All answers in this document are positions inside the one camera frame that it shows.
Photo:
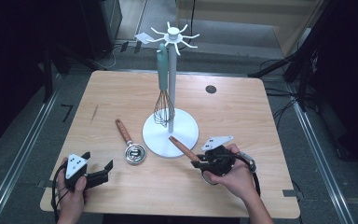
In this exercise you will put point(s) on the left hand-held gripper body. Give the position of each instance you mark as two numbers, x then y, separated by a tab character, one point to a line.
74	165

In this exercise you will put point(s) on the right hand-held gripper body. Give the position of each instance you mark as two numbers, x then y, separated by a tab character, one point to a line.
219	161

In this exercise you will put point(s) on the white utensil rack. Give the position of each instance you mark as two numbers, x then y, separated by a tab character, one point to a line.
172	77

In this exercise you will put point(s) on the person's right hand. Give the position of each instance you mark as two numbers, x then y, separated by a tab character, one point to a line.
240	180

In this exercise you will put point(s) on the person's left hand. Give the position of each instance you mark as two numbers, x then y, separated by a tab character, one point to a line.
71	202

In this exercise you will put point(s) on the dark round table grommet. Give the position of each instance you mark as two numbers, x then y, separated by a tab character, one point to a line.
211	89

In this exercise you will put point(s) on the black stand leg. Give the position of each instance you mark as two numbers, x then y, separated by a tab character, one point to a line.
272	67

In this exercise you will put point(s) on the white paper tag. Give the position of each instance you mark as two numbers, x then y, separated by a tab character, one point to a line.
143	38

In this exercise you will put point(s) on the black cabinet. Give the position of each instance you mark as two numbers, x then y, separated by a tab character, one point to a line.
102	25

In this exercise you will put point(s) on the metal floor rail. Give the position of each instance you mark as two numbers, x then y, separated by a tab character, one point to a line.
18	155
320	155

